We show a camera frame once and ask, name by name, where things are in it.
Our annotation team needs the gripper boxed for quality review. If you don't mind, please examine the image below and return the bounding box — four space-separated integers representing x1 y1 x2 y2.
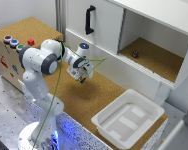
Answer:
67 59 95 82

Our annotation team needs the purple block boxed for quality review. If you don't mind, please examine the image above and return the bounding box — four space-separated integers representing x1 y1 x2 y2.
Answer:
131 50 140 59

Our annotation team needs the white sliding door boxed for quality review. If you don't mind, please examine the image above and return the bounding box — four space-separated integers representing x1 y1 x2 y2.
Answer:
66 0 125 56

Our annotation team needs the green button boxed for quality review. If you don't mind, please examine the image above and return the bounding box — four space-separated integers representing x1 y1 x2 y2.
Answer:
15 43 26 53

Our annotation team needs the wooden drawer box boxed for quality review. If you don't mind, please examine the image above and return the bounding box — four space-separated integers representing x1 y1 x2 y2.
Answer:
0 16 65 93

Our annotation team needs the white plastic box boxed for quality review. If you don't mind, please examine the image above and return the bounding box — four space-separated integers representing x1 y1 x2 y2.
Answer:
90 88 166 150

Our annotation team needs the blue button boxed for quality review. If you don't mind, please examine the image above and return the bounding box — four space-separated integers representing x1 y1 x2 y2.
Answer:
9 38 20 49

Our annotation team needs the red button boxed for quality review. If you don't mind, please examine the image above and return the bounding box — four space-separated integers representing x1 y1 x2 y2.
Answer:
3 34 13 45

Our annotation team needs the white cabinet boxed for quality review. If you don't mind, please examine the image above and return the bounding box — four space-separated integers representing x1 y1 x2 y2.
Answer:
64 0 188 108

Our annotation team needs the green cable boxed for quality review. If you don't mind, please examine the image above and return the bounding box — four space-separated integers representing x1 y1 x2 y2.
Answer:
31 41 108 150

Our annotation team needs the black door handle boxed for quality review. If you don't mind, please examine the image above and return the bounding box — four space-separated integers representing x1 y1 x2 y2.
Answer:
84 4 97 36

